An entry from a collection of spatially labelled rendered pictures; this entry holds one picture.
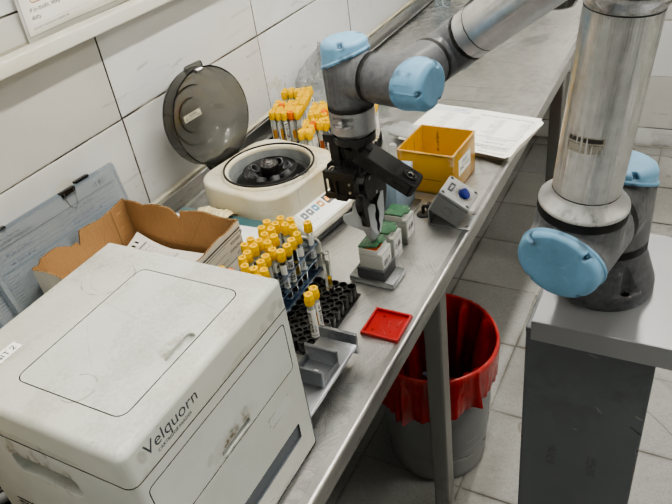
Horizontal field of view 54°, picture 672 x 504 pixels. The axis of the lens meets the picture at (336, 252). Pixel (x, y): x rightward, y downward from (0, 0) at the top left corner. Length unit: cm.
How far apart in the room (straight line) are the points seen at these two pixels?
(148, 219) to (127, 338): 63
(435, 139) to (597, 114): 79
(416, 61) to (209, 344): 49
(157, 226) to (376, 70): 59
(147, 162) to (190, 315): 80
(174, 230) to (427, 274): 50
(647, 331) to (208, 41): 114
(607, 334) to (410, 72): 49
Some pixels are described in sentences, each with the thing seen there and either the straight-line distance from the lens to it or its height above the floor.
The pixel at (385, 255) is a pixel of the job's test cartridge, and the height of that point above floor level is 93.
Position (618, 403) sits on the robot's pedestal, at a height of 75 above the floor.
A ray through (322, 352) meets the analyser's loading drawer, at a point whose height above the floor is 94.
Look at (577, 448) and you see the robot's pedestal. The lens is 132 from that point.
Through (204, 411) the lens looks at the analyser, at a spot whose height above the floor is 112.
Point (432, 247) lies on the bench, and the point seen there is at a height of 87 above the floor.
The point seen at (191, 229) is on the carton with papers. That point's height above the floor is 98.
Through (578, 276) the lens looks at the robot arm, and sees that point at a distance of 91.
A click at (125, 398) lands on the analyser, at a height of 117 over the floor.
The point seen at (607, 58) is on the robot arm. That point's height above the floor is 136.
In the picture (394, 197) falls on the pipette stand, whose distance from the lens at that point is 135.
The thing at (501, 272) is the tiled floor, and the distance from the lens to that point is 269.
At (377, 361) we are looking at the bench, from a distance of 108.
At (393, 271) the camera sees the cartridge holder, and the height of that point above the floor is 89.
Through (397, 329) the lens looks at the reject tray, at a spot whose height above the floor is 88.
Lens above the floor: 163
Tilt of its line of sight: 35 degrees down
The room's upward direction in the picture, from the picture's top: 9 degrees counter-clockwise
